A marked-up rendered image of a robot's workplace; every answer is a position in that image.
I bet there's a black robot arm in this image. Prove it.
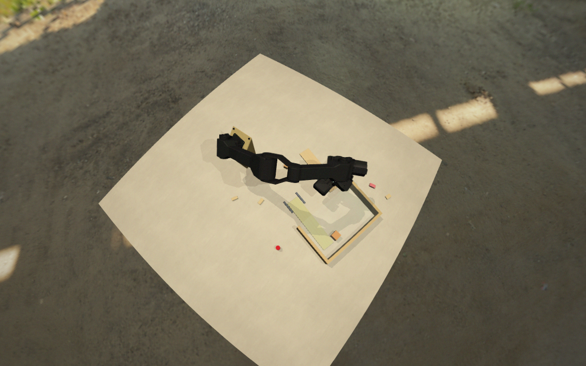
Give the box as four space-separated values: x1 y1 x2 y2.
217 133 368 192

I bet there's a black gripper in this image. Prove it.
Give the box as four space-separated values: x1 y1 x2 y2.
313 178 334 196

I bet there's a pale yellow flat strip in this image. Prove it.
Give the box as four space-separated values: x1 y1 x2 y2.
288 197 312 222

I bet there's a tan strip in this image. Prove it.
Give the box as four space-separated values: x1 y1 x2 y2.
300 149 337 192

